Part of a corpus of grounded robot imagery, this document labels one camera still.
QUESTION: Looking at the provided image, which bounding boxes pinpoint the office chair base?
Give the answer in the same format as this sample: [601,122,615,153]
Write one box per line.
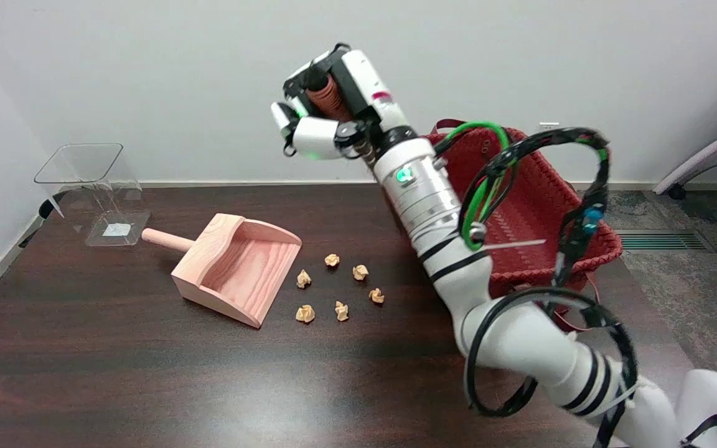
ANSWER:
[653,117,717,282]

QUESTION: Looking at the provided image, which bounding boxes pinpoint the metal floor vent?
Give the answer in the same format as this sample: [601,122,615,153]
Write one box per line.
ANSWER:
[614,230,715,251]

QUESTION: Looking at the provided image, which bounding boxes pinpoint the black stand foot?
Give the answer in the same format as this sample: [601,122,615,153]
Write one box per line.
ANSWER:
[19,199,68,250]

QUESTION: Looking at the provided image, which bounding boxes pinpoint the brown straw hand broom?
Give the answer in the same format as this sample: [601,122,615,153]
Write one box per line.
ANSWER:
[304,73,354,122]

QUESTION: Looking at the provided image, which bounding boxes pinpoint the green cable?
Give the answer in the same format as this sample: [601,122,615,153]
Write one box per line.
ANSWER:
[443,121,512,251]

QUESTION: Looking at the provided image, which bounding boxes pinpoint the clear acrylic container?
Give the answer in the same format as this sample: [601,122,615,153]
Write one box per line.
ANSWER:
[34,143,151,248]

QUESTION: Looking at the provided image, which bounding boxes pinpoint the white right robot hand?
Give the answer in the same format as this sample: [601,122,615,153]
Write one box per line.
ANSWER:
[270,44,419,161]

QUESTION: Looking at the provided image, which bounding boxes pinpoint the red woven basket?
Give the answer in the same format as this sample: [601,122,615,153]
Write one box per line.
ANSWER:
[388,118,624,334]

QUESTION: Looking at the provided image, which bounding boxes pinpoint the wooden dustpan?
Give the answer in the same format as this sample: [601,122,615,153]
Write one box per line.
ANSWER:
[141,213,302,329]

